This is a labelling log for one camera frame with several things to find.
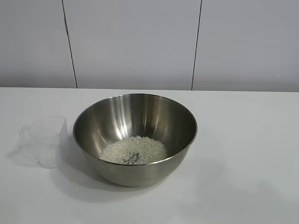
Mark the clear plastic measuring cup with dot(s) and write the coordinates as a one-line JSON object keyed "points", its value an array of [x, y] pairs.
{"points": [[49, 142]]}

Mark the stainless steel mixing bowl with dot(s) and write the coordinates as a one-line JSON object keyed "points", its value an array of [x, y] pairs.
{"points": [[140, 172]]}

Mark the white uncooked rice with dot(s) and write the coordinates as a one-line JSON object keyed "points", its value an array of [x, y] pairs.
{"points": [[140, 147]]}

